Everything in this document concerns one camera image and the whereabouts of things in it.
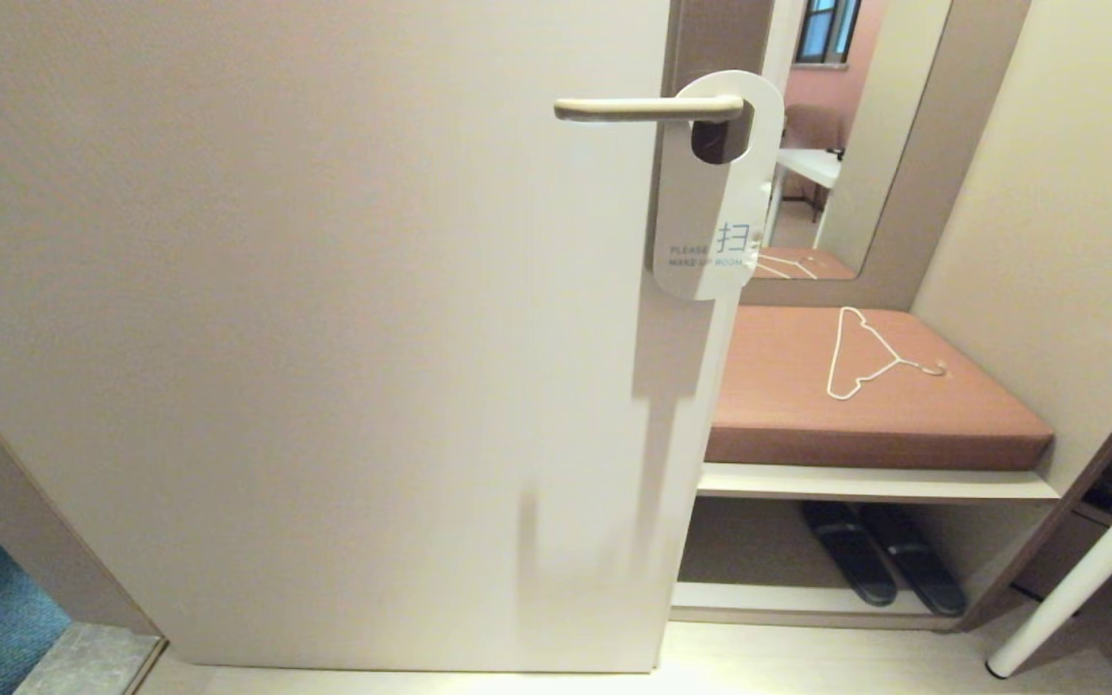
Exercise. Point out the white door hanger sign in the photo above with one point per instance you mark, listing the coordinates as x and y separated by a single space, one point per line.
701 212

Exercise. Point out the beige room door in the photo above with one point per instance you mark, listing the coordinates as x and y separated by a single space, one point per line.
324 290

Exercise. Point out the brown bench cushion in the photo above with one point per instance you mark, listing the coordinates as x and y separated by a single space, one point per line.
807 425

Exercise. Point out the white bench shelf unit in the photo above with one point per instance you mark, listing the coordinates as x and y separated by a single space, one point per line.
855 481

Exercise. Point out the dark slipper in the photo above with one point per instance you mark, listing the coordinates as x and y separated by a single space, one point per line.
855 560
923 569

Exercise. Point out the white table leg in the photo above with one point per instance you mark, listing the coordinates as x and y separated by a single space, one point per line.
1077 579

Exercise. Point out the wall mirror with beige frame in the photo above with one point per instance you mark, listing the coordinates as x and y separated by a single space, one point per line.
903 58

